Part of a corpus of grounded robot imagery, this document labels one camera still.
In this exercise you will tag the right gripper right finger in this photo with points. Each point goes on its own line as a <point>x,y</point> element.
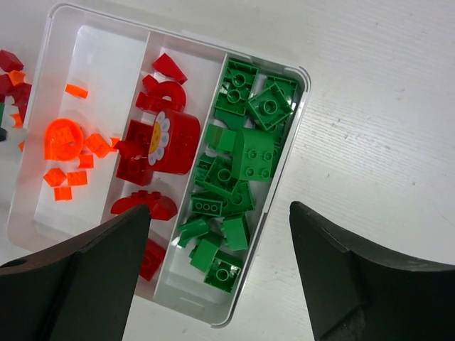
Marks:
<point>356,289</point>

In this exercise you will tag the red semicircle lego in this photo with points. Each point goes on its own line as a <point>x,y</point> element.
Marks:
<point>158,96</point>

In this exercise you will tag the orange dome lego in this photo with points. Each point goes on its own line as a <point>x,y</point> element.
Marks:
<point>63,140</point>

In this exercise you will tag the red lego pile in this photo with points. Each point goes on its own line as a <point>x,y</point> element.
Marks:
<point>14,85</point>

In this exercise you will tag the orange lego pile in tray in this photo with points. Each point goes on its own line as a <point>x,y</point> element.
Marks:
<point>102,124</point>

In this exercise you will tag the red square lego in tray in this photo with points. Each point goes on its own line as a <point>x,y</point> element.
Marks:
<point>153,257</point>

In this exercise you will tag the red sloped lego brick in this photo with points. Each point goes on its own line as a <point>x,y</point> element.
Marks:
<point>167,67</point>

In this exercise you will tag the white three-compartment tray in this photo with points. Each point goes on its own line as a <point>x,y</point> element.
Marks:
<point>87,46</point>

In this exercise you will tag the red flower print lego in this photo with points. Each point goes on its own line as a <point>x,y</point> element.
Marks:
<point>167,146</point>

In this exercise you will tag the green lego pile in tray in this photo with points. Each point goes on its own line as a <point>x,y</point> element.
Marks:
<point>243,146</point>

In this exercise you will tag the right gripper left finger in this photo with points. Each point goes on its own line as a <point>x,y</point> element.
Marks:
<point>79,289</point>

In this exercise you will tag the red arch lego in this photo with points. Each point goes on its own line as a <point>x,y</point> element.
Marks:
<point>160,206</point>

